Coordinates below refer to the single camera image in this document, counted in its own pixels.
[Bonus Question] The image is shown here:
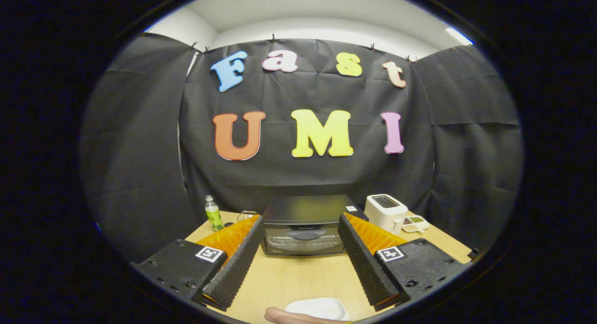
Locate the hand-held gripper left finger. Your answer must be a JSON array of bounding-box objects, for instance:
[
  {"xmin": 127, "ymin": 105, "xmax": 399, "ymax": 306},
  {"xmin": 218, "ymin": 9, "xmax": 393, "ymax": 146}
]
[{"xmin": 130, "ymin": 214, "xmax": 264, "ymax": 311}]

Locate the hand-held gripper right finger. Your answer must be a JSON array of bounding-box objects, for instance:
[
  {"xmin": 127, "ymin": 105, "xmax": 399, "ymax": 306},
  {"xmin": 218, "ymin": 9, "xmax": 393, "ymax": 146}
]
[{"xmin": 337, "ymin": 212, "xmax": 467, "ymax": 311}]

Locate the black toaster oven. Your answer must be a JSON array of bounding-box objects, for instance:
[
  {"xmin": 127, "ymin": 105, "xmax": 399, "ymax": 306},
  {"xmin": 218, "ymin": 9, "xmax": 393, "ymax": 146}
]
[{"xmin": 259, "ymin": 194, "xmax": 369, "ymax": 256}]

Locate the white bread toaster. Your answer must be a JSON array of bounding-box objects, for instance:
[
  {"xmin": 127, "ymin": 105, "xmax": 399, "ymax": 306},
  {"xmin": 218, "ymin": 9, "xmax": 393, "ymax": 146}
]
[{"xmin": 364, "ymin": 194, "xmax": 409, "ymax": 235}]

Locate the green label plastic bottle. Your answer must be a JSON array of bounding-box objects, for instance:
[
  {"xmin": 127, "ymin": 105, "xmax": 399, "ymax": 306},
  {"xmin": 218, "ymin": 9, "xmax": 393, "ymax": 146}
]
[{"xmin": 205, "ymin": 195, "xmax": 224, "ymax": 232}]

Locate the white plate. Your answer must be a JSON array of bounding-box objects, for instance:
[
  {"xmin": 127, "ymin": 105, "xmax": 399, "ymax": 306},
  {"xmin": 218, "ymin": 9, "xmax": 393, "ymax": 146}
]
[{"xmin": 285, "ymin": 297, "xmax": 348, "ymax": 321}]

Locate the white divided condiment dish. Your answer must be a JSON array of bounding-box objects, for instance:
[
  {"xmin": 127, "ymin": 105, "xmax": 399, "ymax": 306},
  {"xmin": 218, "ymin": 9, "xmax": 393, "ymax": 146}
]
[{"xmin": 401, "ymin": 214, "xmax": 430, "ymax": 234}]

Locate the ceiling light panel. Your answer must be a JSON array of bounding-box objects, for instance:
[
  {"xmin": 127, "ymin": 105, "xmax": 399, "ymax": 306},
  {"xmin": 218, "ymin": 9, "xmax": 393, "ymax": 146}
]
[{"xmin": 445, "ymin": 27, "xmax": 475, "ymax": 46}]

